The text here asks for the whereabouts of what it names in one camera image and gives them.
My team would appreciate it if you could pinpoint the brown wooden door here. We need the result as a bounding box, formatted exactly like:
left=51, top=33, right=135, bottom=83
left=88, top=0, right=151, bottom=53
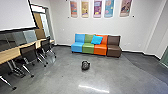
left=33, top=12, right=46, bottom=40

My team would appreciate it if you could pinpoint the green sofa chair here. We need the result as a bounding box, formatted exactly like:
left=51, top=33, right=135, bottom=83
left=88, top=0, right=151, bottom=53
left=82, top=34, right=97, bottom=55

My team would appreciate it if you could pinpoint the pink wall poster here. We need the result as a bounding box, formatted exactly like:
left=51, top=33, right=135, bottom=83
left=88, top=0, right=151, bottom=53
left=119, top=0, right=133, bottom=18

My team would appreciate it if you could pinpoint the light blue wall poster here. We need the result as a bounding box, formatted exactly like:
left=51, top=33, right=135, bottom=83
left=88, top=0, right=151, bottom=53
left=104, top=0, right=115, bottom=19

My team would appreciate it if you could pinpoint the yellow wall poster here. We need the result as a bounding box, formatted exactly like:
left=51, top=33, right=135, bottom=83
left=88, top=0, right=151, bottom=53
left=81, top=0, right=90, bottom=19

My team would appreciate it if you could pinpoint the orange wall poster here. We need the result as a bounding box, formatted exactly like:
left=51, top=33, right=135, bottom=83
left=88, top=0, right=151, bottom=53
left=69, top=0, right=79, bottom=19

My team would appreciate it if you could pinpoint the long wooden table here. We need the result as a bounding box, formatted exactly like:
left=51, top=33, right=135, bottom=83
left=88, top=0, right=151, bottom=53
left=0, top=38, right=55, bottom=66

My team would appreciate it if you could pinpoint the blue sofa chair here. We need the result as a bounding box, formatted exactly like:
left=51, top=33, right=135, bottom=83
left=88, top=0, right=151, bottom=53
left=70, top=33, right=86, bottom=54

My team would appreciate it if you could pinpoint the brown sofa chair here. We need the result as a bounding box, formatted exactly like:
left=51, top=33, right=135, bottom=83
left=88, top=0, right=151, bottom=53
left=106, top=35, right=123, bottom=58

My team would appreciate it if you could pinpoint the black trash bag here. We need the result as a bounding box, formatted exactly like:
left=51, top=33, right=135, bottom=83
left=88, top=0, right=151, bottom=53
left=81, top=59, right=91, bottom=71

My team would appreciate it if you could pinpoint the white projection screen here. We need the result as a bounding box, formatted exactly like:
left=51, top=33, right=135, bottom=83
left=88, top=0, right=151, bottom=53
left=0, top=0, right=37, bottom=33

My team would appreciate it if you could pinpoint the orange sofa chair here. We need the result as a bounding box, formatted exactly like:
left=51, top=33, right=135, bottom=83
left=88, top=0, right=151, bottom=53
left=93, top=34, right=109, bottom=56

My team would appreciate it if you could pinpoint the dark glass wall window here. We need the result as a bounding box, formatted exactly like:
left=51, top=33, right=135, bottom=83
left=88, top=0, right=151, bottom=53
left=0, top=29, right=38, bottom=51

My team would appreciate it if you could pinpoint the cyan pillow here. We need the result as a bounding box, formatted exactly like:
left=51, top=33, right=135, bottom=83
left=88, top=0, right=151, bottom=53
left=90, top=35, right=104, bottom=45

